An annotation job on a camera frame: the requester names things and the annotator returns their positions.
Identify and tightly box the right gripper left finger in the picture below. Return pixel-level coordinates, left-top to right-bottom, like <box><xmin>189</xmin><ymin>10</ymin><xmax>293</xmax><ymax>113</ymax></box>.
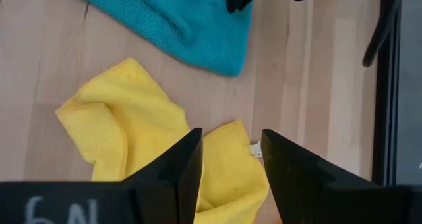
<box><xmin>0</xmin><ymin>128</ymin><xmax>204</xmax><ymax>224</ymax></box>

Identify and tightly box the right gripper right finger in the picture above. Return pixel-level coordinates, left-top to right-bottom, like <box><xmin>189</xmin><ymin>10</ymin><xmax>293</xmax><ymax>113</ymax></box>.
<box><xmin>261</xmin><ymin>128</ymin><xmax>422</xmax><ymax>224</ymax></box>

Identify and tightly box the teal microfiber towel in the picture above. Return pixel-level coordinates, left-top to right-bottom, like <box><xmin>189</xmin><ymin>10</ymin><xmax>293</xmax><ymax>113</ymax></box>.
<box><xmin>65</xmin><ymin>0</ymin><xmax>255</xmax><ymax>78</ymax></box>

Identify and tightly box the yellow microfiber towel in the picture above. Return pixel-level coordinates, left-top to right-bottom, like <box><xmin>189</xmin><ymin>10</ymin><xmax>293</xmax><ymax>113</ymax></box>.
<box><xmin>55</xmin><ymin>57</ymin><xmax>270</xmax><ymax>224</ymax></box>

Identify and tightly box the black aluminium table frame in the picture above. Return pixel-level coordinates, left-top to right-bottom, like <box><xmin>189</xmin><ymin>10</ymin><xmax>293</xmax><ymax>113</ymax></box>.
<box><xmin>361</xmin><ymin>0</ymin><xmax>402</xmax><ymax>186</ymax></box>

